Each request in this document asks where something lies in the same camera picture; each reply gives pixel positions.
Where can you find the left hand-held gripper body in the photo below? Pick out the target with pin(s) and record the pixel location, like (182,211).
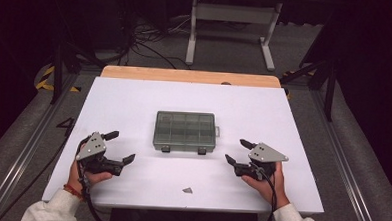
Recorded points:
(92,149)

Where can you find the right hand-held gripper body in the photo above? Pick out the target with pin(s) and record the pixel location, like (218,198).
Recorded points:
(265,154)

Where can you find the small metal screw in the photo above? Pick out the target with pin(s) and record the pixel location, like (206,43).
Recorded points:
(188,189)
(184,190)

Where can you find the transparent grey compartment box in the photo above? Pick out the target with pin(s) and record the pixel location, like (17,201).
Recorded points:
(183,130)

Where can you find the person's left hand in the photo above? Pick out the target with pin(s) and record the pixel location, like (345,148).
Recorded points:
(77,180)

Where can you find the person's right hand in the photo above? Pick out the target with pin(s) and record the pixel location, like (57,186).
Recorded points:
(270,190)

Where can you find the person's dark clothing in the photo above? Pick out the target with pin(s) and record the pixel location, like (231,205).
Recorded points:
(182,220)

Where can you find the yellow black floor tape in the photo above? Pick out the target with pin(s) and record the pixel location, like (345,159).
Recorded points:
(45,84)

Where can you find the black metal stand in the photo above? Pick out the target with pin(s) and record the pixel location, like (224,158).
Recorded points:
(57,74)
(329,96)

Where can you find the wooden table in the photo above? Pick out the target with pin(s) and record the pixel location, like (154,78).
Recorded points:
(185,76)

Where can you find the dark curtain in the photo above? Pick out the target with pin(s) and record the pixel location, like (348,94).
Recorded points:
(9,49)
(376,65)

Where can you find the white metal stand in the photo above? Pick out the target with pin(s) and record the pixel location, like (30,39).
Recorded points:
(235,13)

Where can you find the aluminium floor rail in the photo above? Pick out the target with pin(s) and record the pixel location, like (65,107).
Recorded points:
(25,153)
(345,163)

